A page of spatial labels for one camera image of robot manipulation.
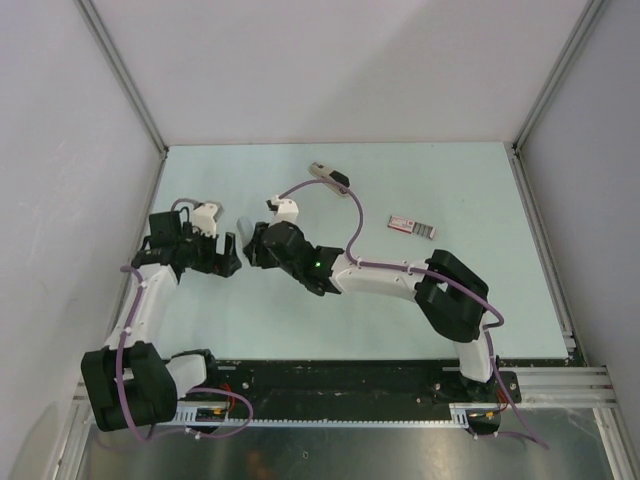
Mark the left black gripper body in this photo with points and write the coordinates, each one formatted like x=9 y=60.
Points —
x=198 y=248

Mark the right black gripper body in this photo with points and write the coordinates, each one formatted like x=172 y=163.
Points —
x=265 y=259

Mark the beige black stapler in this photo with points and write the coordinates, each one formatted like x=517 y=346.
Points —
x=337 y=181

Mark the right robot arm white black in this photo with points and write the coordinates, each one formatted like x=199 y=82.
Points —
x=453 y=298

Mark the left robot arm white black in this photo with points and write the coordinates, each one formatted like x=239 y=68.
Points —
x=128 y=382

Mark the staple box with staples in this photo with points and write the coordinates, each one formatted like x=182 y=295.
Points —
x=411 y=227

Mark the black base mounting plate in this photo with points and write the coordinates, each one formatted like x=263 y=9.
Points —
x=349 y=390

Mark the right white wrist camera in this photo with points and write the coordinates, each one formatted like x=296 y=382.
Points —
x=283 y=210

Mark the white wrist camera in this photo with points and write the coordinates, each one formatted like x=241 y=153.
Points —
x=283 y=210
x=204 y=218

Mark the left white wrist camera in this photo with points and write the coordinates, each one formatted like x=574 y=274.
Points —
x=204 y=218

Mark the white slotted cable duct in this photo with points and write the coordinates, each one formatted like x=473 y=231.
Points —
x=455 y=418

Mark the aluminium frame rail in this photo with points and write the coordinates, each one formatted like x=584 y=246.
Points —
x=566 y=387

